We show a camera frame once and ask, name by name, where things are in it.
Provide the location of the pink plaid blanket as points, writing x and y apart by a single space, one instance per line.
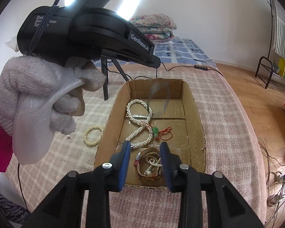
228 135

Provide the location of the folded floral quilt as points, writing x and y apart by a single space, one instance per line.
154 21

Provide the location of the white power strip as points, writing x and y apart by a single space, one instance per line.
275 198

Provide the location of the person's left hand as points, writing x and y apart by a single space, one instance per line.
26 80

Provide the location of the grey striped clothing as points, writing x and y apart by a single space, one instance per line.
7 206

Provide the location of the bed with blue patterned sheet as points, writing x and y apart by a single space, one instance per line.
180 49

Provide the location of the cardboard box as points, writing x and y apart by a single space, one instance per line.
180 128

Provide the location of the small grey pot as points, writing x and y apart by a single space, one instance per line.
276 68

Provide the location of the black metal clothes rack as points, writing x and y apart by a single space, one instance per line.
268 76

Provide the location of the striped towel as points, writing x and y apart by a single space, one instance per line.
282 33

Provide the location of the black tripod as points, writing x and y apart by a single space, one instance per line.
105 80

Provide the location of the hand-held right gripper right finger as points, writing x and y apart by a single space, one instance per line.
166 166

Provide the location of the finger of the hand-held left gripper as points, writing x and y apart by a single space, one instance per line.
147 60

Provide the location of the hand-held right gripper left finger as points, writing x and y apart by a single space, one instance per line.
123 166

